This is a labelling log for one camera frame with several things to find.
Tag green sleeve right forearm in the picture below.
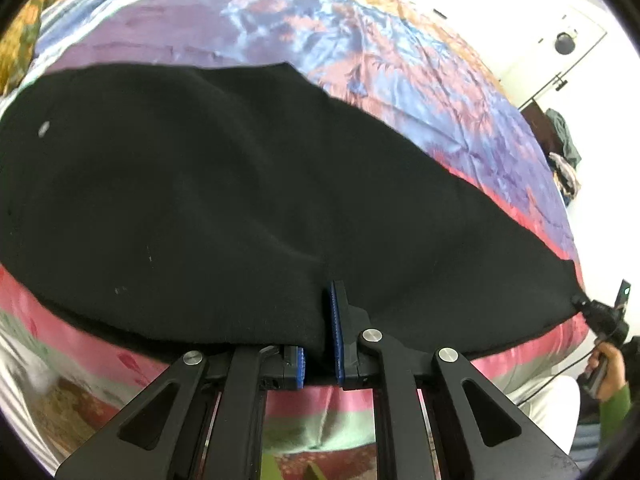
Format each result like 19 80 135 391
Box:
598 382 637 457

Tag black hat on door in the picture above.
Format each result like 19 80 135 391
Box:
554 32 576 55

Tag black pants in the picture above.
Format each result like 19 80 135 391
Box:
1 64 580 360

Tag laundry basket with clothes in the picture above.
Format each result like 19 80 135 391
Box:
547 152 582 206

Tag patterned floor rug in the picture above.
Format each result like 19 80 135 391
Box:
259 444 378 480

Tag white door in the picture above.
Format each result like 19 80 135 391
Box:
498 0 615 108

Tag grey green garment on nightstand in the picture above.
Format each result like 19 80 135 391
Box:
546 108 582 169

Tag floral orange green blanket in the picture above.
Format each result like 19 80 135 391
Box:
1 0 64 96

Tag person's right hand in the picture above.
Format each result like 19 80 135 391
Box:
585 340 627 402

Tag person's white trouser legs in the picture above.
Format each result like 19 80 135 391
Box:
506 375 580 453

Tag dark wooden nightstand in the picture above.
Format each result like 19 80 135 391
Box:
521 100 563 162

